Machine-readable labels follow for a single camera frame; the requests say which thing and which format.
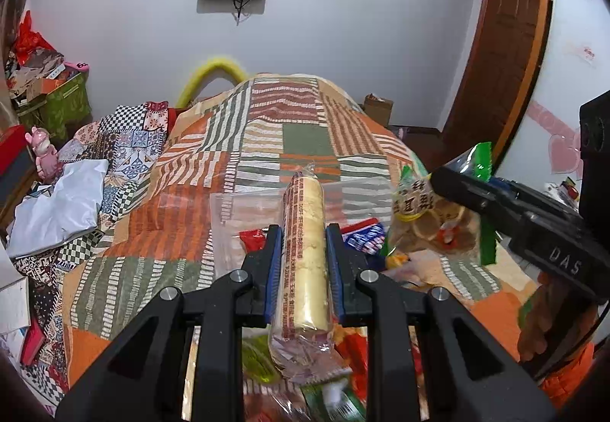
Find blue red snack packet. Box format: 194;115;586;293
340;219;388;256

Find striped patchwork blanket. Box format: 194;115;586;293
62;74;525;422

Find checkered patchwork quilt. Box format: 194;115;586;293
10;101;173;294

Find pile of papers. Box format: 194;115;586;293
5;50;72;104

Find red box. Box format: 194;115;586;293
0;125;29;176

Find pink figurine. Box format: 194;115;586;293
31;126;63;187

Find small red snack packet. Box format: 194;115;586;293
238;229;268;257

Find yellow snack packet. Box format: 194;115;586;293
384;250;413;272

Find white cloth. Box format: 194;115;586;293
7;159;109;259

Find cardboard box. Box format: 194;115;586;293
363;94;394;126

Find green snack packet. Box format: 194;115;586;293
242;335;283;385

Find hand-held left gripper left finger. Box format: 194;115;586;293
55;224;287;422

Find clear plastic container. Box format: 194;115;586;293
210;176;398;282

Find green storage box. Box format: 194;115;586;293
16;71;92;141

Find yellow foam tube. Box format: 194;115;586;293
175;56;249;109

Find white paper sheet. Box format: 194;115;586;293
0;276;32;336

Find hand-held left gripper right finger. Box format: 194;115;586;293
325;222;558;422

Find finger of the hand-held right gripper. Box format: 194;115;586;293
486;176;580;225
430;166;531;237

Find person's right hand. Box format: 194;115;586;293
517;272;570;363

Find green-edged clear snack bag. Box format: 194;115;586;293
386;142;499;267

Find biscuit roll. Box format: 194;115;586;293
267;164;353;382

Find wooden door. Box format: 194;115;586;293
441;0;554;156

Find white door panel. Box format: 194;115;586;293
496;0;610;194

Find red plastic bag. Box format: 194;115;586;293
13;11;55;65

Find long red snack packet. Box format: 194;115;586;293
339;329;371;422

